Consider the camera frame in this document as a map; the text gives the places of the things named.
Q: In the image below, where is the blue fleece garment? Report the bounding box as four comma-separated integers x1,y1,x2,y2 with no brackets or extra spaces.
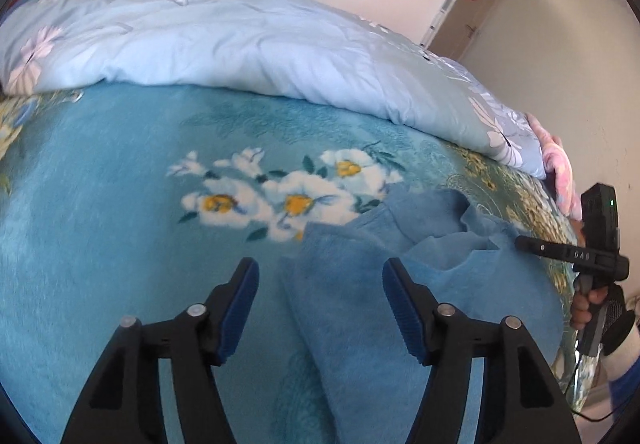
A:
280,185,564,443

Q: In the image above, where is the person's right hand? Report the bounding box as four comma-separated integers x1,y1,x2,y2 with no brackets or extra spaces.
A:
570,287,608,331

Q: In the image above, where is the pink floral quilt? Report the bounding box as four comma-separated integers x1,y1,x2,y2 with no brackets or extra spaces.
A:
526,114,582,221

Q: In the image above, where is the floral plush bed blanket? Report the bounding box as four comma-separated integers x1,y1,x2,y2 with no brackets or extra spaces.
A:
1,83,591,443

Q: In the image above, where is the wooden door with red sign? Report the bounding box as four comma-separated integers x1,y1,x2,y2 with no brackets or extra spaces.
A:
427,0,499,60

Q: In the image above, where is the light blue floral duvet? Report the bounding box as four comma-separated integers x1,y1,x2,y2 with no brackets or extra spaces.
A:
1,0,544,178

